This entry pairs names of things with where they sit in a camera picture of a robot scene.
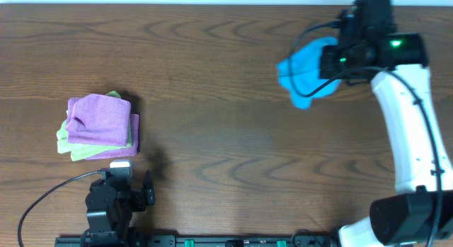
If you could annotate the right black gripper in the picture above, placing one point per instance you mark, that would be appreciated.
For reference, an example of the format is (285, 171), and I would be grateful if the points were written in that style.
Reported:
(326, 52)

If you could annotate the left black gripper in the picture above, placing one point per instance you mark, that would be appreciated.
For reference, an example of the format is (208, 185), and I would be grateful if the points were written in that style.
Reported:
(142, 196)

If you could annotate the blue microfiber cloth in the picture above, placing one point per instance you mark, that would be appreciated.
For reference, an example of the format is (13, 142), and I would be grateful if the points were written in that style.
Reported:
(302, 76)

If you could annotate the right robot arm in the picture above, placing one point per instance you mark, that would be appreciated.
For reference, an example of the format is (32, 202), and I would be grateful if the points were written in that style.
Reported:
(397, 67)

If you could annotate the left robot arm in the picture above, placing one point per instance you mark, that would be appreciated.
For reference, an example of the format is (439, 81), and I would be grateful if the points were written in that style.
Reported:
(111, 203)

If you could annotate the green folded cloth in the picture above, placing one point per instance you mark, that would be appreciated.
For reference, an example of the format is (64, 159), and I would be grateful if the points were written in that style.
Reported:
(82, 151)

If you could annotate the top purple folded cloth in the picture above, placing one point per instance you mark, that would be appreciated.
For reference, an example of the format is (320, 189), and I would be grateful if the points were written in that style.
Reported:
(98, 120)

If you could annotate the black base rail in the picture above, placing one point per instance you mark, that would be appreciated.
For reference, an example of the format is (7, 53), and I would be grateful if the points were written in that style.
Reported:
(212, 241)

